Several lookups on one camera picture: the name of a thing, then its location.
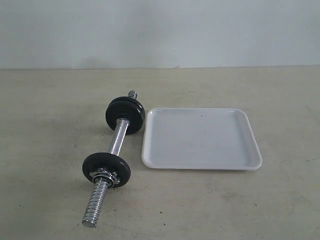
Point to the chrome collar nut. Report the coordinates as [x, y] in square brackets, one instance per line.
[102, 175]

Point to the chrome threaded dumbbell bar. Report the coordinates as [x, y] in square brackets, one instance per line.
[97, 197]

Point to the white rectangular plastic tray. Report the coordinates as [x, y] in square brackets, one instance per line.
[199, 138]

